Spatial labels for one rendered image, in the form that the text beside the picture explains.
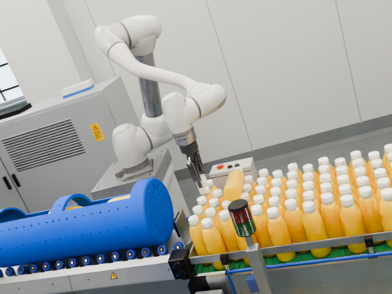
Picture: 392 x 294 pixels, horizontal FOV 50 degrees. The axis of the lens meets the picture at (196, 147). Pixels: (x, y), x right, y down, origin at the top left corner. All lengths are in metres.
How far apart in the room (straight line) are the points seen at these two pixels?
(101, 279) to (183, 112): 0.84
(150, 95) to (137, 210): 0.74
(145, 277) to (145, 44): 1.07
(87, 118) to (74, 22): 1.50
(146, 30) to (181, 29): 2.29
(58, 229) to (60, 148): 1.71
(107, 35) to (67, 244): 0.94
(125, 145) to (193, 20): 2.27
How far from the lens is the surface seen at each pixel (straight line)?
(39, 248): 2.01
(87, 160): 3.51
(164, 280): 1.84
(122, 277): 1.92
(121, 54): 1.91
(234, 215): 1.26
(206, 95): 1.70
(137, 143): 2.28
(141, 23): 2.04
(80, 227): 1.84
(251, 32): 4.27
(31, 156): 3.69
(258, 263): 1.37
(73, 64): 4.36
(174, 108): 1.63
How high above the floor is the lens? 1.86
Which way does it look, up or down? 19 degrees down
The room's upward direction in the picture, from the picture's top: 20 degrees counter-clockwise
